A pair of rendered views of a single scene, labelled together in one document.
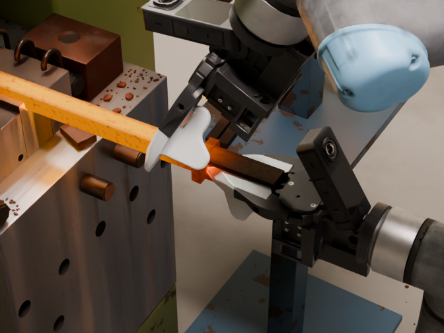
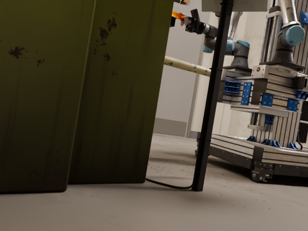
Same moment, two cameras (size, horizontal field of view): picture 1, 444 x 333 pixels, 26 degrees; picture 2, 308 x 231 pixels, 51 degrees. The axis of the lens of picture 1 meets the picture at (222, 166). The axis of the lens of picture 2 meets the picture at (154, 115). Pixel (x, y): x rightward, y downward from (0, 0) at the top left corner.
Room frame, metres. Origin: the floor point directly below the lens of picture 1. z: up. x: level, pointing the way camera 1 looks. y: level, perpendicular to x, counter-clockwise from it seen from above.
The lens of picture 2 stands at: (0.08, 2.02, 0.36)
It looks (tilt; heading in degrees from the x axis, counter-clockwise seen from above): 1 degrees down; 293
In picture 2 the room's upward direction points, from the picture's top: 9 degrees clockwise
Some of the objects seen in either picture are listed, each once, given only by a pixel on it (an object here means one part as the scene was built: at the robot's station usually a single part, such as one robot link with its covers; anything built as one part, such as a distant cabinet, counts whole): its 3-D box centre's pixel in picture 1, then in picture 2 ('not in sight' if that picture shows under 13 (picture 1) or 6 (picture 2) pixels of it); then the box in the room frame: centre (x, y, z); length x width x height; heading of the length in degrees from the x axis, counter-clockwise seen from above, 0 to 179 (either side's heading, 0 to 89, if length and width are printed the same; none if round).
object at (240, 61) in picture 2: not in sight; (239, 62); (0.53, -0.75, 0.87); 0.15 x 0.15 x 0.10
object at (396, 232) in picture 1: (398, 241); (202, 28); (0.73, -0.19, 0.99); 0.08 x 0.05 x 0.08; 150
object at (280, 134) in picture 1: (300, 109); not in sight; (1.38, -0.14, 0.67); 0.40 x 0.30 x 0.02; 148
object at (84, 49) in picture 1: (71, 56); not in sight; (1.14, 0.22, 0.95); 0.12 x 0.09 x 0.07; 60
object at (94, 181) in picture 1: (97, 187); not in sight; (0.95, 0.17, 0.87); 0.04 x 0.03 x 0.03; 60
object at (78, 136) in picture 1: (78, 133); not in sight; (1.00, 0.19, 0.92); 0.04 x 0.03 x 0.01; 40
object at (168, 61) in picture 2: not in sight; (189, 67); (0.61, 0.35, 0.62); 0.44 x 0.05 x 0.05; 60
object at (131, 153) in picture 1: (129, 154); not in sight; (1.02, 0.13, 0.87); 0.04 x 0.03 x 0.03; 60
